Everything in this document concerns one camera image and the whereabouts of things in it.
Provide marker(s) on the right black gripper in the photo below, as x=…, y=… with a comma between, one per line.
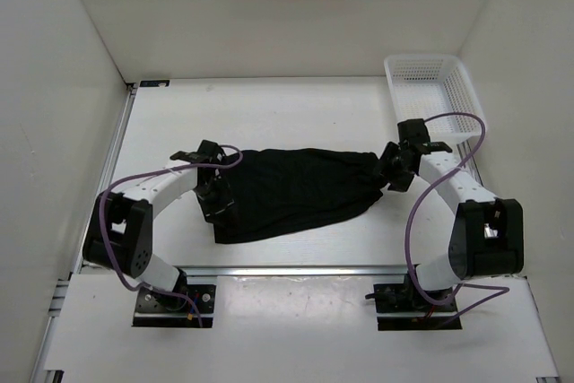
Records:
x=397, y=183

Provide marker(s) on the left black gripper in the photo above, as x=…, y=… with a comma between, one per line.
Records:
x=225, y=201

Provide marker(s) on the black shorts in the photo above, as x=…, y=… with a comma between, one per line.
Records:
x=278, y=192

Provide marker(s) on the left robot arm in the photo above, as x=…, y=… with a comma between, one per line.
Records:
x=120, y=232

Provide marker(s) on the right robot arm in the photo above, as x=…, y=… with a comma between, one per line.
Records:
x=487, y=237

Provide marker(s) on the white perforated plastic basket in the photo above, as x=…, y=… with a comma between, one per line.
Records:
x=434, y=86

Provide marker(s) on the small dark label sticker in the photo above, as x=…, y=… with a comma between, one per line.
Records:
x=154, y=83

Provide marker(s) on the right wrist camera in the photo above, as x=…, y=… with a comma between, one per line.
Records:
x=414, y=136

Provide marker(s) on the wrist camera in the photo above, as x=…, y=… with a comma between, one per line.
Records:
x=414, y=136
x=207, y=152

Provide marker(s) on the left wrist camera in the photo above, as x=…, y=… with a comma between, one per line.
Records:
x=207, y=152

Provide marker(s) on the aluminium front rail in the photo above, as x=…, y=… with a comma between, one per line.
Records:
x=313, y=270

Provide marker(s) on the aluminium rail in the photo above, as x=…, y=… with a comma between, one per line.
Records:
x=114, y=148
x=313, y=270

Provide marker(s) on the aluminium left rail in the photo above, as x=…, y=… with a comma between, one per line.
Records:
x=114, y=148

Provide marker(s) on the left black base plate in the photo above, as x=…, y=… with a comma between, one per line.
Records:
x=159, y=311

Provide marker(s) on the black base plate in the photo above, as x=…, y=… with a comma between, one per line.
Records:
x=159, y=311
x=400, y=308

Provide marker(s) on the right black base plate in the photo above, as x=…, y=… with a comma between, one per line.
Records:
x=400, y=308

